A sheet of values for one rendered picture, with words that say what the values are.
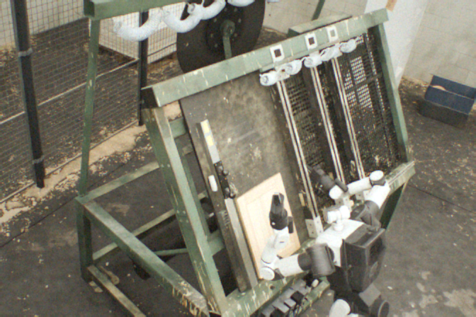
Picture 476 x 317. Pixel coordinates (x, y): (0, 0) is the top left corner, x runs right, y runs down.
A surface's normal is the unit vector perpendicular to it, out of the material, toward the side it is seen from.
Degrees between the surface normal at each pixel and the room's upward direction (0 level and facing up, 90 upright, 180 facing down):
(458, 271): 0
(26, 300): 0
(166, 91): 58
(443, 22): 90
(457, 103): 90
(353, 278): 91
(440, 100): 90
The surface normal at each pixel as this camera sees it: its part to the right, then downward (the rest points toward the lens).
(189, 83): 0.69, -0.03
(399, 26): -0.51, 0.44
